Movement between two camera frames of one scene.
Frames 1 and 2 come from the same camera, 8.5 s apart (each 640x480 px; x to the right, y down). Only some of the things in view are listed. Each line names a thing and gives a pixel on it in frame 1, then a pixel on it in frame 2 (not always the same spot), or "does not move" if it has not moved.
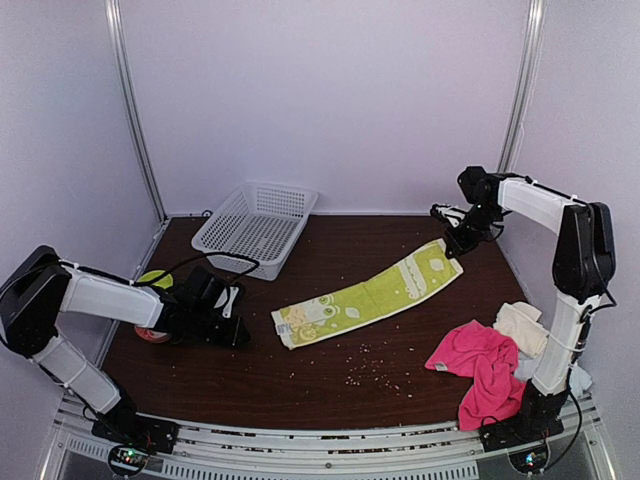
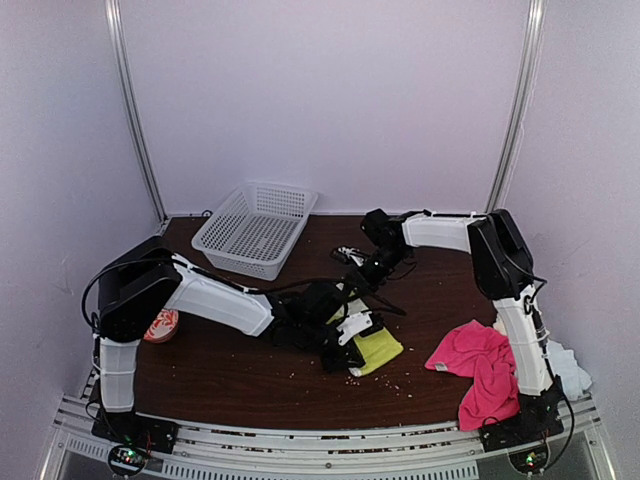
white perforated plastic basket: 261,220 does not move
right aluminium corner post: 525,85 does not move
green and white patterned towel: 315,316 to 376,348
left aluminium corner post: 113,16 does not move
